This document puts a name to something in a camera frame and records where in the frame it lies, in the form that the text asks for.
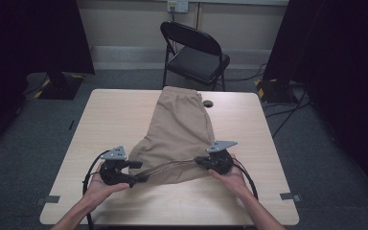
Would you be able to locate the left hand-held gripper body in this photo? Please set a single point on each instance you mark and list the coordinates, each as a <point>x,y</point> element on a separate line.
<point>113,169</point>

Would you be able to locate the beige shorts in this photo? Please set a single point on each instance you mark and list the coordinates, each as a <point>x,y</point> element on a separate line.
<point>179,134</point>

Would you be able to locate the small black floor strip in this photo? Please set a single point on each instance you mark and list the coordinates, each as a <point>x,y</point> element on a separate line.
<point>72,124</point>

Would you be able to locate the person's right hand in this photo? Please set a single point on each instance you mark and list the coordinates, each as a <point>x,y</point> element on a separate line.
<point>233,182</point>

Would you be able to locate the black yellow striped box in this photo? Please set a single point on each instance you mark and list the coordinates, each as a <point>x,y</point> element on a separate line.
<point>273,91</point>

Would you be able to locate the black stand base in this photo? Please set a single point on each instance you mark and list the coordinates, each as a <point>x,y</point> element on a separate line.
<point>60,87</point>

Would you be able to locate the black folding chair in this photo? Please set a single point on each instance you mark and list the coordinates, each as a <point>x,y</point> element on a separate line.
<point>198,60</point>

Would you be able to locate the person's left hand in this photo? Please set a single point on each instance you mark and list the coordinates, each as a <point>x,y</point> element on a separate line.
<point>100,188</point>

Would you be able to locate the dark curtain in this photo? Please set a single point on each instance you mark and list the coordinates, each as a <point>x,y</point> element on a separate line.
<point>341,80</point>
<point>28,48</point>

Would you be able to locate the white wall socket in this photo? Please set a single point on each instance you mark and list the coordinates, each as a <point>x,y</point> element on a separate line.
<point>177,5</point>

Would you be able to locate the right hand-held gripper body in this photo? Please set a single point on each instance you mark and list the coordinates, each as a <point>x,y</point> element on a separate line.
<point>219,161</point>

